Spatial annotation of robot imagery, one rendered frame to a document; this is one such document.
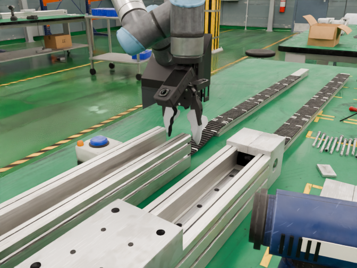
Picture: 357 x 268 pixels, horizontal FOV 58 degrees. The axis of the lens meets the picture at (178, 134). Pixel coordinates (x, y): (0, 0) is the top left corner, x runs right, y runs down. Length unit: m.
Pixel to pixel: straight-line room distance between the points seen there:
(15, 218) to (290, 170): 0.58
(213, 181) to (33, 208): 0.32
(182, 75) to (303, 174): 0.36
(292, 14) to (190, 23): 11.23
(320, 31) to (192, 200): 2.43
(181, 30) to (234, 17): 11.78
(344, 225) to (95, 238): 0.26
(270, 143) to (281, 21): 11.35
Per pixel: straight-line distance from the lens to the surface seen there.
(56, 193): 0.61
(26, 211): 0.59
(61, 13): 7.11
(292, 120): 1.03
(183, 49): 0.73
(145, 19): 0.84
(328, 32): 2.87
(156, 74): 1.46
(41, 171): 0.84
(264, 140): 0.72
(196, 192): 0.59
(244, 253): 0.57
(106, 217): 0.43
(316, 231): 0.30
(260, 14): 12.19
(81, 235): 0.41
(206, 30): 7.24
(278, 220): 0.30
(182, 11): 0.73
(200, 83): 0.78
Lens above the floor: 1.16
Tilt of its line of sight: 23 degrees down
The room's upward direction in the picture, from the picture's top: straight up
